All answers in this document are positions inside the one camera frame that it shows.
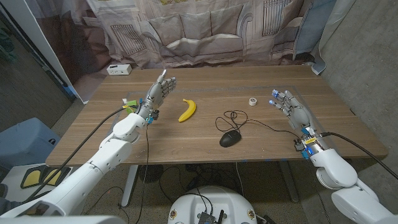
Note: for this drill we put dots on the blue plastic bin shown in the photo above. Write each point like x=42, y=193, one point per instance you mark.
x=25, y=143

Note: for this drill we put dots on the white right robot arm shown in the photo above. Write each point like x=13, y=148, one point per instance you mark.
x=335, y=171

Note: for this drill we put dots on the yellow banana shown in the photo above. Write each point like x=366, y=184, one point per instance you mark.
x=189, y=110

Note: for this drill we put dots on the black yellow foot pedal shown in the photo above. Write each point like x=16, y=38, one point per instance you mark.
x=53, y=176
x=31, y=179

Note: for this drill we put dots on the white floor board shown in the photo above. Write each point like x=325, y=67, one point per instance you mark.
x=14, y=186

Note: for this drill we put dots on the white power strip box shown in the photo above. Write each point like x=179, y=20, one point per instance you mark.
x=119, y=70

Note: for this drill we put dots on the white table leg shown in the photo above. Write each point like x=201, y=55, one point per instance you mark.
x=129, y=186

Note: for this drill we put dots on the black computer mouse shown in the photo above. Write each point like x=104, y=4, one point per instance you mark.
x=230, y=138

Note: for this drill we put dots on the white robot torso panel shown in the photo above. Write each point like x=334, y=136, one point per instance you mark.
x=62, y=220

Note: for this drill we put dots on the white tape roll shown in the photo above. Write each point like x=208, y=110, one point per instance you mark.
x=252, y=102

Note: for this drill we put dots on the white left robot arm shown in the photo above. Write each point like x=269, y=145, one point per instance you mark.
x=102, y=158

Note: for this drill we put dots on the round black fan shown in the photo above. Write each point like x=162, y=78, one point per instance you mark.
x=150, y=173

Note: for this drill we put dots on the white partition panel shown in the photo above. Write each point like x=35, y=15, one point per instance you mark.
x=46, y=46

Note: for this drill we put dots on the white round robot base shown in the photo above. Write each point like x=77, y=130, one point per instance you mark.
x=192, y=205

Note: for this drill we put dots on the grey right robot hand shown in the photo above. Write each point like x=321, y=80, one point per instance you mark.
x=298, y=116

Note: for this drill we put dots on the black electronics box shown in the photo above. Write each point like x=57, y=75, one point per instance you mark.
x=205, y=218

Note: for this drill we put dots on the green cube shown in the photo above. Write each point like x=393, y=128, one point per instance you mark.
x=132, y=103

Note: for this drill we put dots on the grey table leg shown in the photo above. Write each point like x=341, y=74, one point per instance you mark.
x=289, y=183

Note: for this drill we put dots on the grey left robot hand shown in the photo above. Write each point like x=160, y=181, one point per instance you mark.
x=155, y=95

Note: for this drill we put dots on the person leg in jeans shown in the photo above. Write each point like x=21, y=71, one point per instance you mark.
x=6, y=207

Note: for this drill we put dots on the printed fabric backdrop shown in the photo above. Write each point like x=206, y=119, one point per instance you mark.
x=199, y=31

